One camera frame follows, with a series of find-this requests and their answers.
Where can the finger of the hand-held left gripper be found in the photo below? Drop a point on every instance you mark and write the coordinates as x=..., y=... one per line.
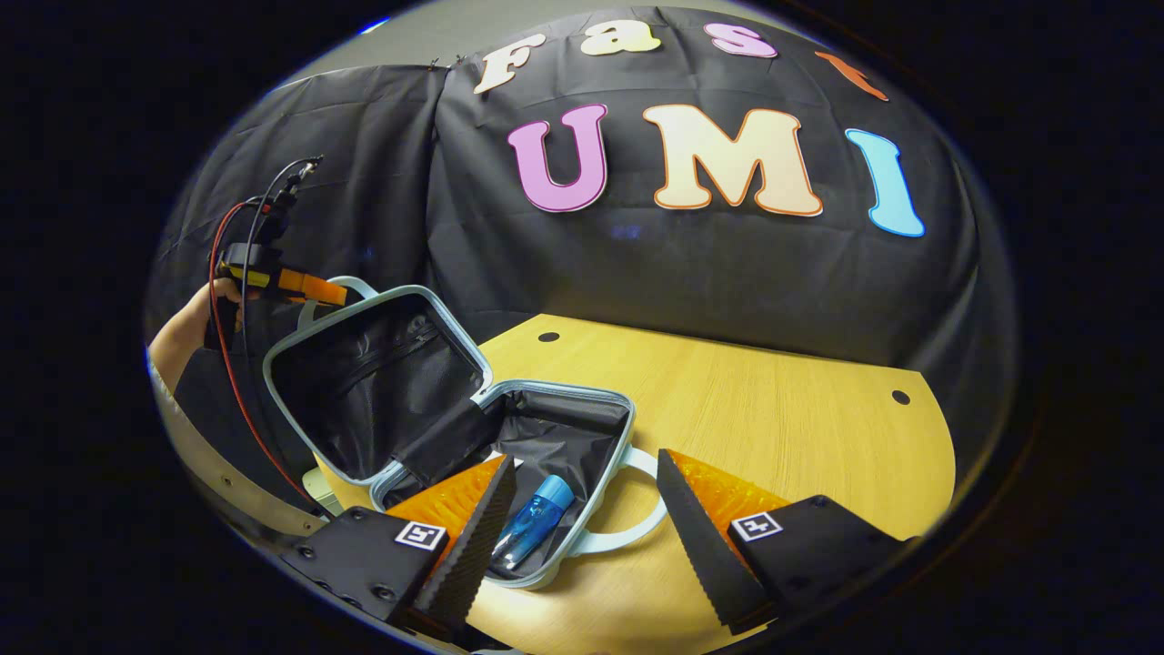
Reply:
x=314, y=287

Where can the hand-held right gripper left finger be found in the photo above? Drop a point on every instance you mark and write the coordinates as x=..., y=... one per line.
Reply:
x=482, y=546

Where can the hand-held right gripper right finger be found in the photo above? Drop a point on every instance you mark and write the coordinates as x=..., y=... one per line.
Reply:
x=700, y=555

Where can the light blue suitcase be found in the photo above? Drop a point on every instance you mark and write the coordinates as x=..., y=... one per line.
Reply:
x=364, y=391

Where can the pale green box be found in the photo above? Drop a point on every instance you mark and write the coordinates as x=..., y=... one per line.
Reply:
x=320, y=491

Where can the black backdrop cloth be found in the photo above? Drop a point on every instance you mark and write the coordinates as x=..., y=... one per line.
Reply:
x=682, y=273

